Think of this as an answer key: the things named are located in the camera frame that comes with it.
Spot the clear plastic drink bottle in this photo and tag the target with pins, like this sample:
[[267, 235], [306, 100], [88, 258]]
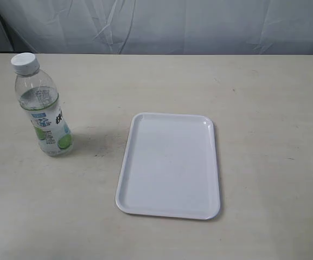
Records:
[[39, 98]]

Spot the white rectangular plastic tray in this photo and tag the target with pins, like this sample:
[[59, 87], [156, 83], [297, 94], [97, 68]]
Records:
[[170, 168]]

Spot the white backdrop cloth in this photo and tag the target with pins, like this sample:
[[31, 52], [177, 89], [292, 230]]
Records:
[[157, 27]]

